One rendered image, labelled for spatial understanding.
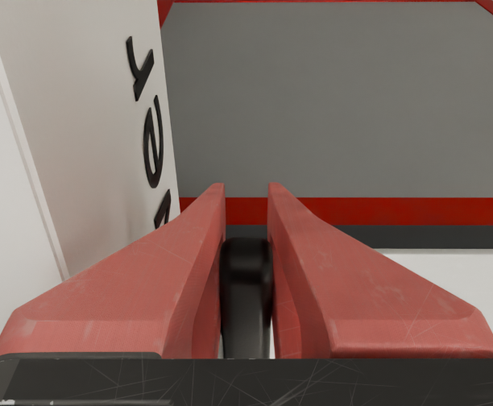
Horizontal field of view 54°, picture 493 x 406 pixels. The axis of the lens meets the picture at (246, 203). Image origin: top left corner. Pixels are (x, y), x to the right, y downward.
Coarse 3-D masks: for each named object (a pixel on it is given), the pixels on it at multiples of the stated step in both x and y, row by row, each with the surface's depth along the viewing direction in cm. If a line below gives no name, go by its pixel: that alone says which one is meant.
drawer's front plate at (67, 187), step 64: (0, 0) 6; (64, 0) 8; (128, 0) 12; (0, 64) 6; (64, 64) 8; (128, 64) 12; (0, 128) 7; (64, 128) 8; (128, 128) 12; (0, 192) 7; (64, 192) 8; (128, 192) 12; (0, 256) 8; (64, 256) 8; (0, 320) 9
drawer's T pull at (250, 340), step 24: (240, 240) 11; (264, 240) 11; (240, 264) 11; (264, 264) 11; (240, 288) 11; (264, 288) 11; (240, 312) 11; (264, 312) 11; (240, 336) 12; (264, 336) 12
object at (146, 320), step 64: (128, 256) 7; (192, 256) 7; (64, 320) 5; (128, 320) 5; (192, 320) 7; (0, 384) 5; (64, 384) 5; (128, 384) 5; (192, 384) 5; (256, 384) 5; (320, 384) 5; (384, 384) 5; (448, 384) 5
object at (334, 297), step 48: (288, 192) 11; (288, 240) 8; (336, 240) 8; (288, 288) 11; (336, 288) 6; (384, 288) 6; (432, 288) 6; (288, 336) 11; (336, 336) 5; (384, 336) 5; (432, 336) 5; (480, 336) 5
